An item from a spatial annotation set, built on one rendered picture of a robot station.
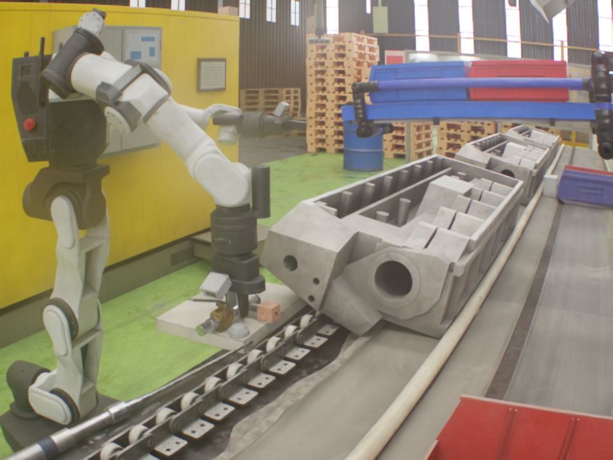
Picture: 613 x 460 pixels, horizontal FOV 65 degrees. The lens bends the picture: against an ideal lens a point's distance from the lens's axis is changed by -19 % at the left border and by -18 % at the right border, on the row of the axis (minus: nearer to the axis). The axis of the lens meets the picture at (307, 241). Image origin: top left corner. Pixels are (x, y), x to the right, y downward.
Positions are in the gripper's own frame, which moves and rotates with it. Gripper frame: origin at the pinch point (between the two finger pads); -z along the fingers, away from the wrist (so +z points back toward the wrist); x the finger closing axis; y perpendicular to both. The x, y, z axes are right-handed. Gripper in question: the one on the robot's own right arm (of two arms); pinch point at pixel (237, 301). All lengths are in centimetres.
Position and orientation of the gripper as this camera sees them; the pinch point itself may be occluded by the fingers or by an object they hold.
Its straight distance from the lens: 113.7
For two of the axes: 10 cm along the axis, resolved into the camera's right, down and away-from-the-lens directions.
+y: 4.8, -2.4, 8.4
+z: 0.0, -9.6, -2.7
